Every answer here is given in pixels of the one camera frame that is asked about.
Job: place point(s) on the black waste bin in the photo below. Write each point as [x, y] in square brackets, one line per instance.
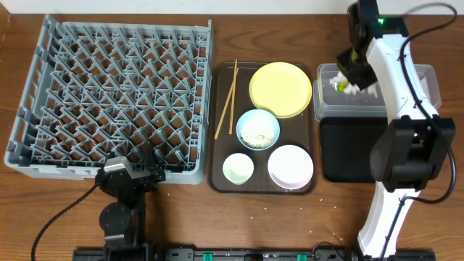
[346, 143]

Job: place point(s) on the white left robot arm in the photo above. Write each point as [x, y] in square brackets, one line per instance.
[124, 221]

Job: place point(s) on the green orange snack wrapper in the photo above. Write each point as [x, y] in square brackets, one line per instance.
[341, 86]

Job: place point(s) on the right wooden chopstick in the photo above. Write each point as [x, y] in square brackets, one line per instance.
[233, 89]

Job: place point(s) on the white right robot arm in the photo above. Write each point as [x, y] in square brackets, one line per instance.
[412, 160]

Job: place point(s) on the yellow plate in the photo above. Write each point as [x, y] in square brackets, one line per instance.
[281, 88]

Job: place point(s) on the small white green cup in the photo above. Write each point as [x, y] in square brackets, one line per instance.
[238, 168]

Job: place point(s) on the dark brown serving tray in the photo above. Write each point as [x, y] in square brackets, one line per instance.
[298, 130]

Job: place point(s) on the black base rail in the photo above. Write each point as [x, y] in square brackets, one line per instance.
[210, 255]

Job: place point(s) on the white tissue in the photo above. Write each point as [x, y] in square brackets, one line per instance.
[352, 89]

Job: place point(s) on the grey dishwasher rack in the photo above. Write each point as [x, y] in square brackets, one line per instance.
[96, 89]

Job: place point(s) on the clear plastic waste bin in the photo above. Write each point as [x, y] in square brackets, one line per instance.
[329, 103]

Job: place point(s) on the white pink bowl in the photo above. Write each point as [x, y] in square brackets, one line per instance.
[290, 167]

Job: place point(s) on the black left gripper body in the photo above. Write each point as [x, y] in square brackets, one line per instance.
[135, 177]

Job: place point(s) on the wooden chopstick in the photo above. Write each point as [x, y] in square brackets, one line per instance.
[226, 103]
[233, 89]

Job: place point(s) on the light blue bowl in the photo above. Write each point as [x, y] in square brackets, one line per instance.
[258, 129]

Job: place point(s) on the left wooden chopstick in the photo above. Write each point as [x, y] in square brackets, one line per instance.
[226, 103]

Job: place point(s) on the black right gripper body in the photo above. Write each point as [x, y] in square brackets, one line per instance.
[358, 71]

